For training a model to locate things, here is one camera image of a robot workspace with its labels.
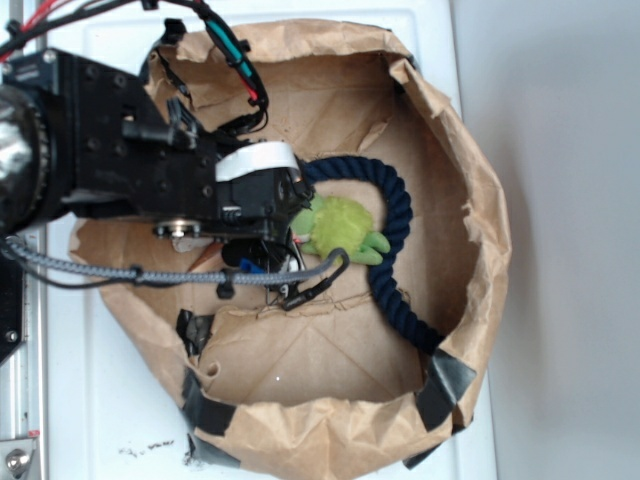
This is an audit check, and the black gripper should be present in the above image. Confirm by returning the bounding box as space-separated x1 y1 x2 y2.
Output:
4 49 313 243

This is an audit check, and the orange spiral sea shell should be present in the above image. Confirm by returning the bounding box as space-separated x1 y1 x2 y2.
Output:
190 243 225 273

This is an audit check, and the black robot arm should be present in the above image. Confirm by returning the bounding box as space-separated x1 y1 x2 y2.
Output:
1 49 314 243

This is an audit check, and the black mounting plate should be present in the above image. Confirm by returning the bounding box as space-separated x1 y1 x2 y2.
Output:
0 247 25 364

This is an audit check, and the green plush toy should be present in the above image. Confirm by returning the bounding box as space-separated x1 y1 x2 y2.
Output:
291 194 391 266

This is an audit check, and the brown paper bag tray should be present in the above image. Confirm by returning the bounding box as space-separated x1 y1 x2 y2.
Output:
100 19 511 479

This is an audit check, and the grey braided cable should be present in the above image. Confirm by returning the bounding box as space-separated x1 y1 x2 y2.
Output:
4 235 350 291

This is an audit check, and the white flat ribbon cable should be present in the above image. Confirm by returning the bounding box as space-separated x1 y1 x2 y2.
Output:
215 141 299 182

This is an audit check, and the red green wire bundle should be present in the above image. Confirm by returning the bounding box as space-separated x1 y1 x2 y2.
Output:
0 0 271 131

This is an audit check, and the aluminium frame rail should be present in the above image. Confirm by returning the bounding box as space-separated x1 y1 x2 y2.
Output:
0 14 50 480

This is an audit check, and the dark blue thick rope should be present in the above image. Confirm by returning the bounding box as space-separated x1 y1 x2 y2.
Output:
298 154 446 355

